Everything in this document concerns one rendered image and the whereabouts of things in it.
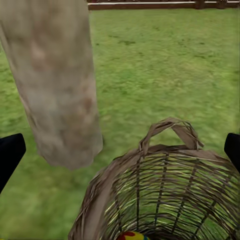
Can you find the wicker basket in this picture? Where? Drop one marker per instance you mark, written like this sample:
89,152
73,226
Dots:
101,204

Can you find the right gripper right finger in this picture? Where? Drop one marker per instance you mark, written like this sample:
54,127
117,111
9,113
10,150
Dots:
232,149

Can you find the tree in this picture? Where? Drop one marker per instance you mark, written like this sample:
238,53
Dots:
49,50

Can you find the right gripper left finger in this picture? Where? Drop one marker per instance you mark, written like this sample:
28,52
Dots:
12,149

